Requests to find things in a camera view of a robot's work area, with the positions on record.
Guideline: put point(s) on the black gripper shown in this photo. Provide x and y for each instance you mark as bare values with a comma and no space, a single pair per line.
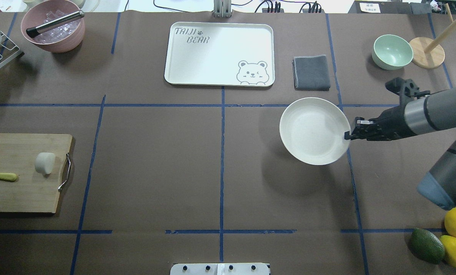
393,122

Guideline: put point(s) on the cream round plate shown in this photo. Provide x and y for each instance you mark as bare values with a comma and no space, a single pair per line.
312,130

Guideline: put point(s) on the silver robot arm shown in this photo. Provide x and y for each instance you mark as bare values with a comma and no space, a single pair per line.
417,113

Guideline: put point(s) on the cream bear tray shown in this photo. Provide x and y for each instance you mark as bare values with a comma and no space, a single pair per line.
220,54

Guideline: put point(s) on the grey folded cloth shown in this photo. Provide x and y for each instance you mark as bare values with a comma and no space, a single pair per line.
311,73

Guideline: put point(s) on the green bowl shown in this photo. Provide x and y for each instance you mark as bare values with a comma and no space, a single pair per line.
391,52

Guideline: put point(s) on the wooden mug stand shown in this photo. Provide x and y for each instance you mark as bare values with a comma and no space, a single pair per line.
427,52

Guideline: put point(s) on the black box with label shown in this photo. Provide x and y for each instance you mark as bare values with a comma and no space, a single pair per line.
386,7

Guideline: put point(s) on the green avocado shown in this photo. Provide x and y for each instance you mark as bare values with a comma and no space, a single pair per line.
426,246

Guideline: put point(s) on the pink bowl with ice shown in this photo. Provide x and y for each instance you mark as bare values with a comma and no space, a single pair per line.
55,41

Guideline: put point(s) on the wooden cutting board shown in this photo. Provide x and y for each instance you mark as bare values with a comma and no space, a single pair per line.
32,192

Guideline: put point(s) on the metal ice scoop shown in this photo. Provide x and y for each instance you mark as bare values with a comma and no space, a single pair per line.
66,22

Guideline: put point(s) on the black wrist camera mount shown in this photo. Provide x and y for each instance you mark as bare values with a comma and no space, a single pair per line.
406,89

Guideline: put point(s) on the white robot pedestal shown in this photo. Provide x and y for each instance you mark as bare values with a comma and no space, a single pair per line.
251,268

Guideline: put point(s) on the aluminium frame post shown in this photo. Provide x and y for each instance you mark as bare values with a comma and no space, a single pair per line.
222,8

